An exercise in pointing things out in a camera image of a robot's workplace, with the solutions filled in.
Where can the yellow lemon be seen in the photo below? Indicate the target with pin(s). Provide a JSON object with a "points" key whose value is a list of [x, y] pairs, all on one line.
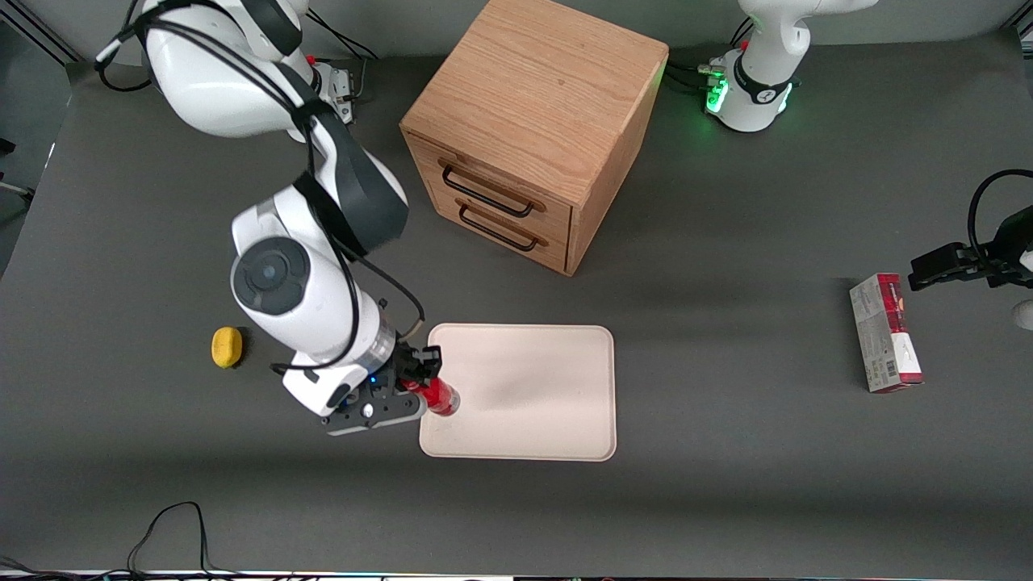
{"points": [[227, 347]]}

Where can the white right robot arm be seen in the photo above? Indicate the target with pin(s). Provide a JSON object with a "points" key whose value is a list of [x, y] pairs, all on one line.
{"points": [[315, 307]]}

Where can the cream rectangular tray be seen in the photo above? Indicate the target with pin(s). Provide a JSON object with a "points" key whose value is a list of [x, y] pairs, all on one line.
{"points": [[533, 387]]}

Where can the red plaid cardboard box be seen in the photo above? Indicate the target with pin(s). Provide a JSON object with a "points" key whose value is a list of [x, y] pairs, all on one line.
{"points": [[884, 331]]}

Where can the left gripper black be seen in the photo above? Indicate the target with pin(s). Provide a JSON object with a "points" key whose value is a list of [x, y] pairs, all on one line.
{"points": [[1010, 244]]}

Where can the red can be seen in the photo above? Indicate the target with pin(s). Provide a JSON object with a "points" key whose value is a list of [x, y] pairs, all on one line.
{"points": [[440, 397]]}

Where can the wooden drawer cabinet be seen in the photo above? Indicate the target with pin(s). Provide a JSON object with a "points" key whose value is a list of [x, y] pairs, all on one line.
{"points": [[541, 89]]}

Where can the wooden drawer front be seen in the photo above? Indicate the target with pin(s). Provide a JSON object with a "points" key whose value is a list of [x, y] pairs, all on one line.
{"points": [[500, 173], [516, 242]]}

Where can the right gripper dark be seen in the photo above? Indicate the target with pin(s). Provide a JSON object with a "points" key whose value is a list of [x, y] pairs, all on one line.
{"points": [[412, 362]]}

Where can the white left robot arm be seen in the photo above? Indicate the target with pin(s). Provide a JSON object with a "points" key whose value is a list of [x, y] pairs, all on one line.
{"points": [[759, 73]]}

